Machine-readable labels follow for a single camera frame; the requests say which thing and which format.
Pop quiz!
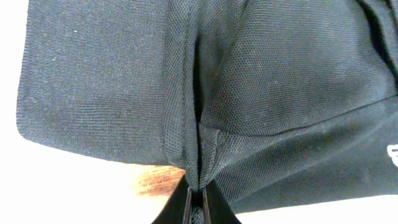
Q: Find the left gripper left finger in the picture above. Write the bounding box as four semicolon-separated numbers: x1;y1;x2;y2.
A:
152;176;192;224

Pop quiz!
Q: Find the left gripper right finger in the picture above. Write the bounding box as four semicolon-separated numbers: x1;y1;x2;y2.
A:
202;180;241;224

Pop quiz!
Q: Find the black t-shirt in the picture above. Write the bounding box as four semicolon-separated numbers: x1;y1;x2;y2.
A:
16;0;397;213

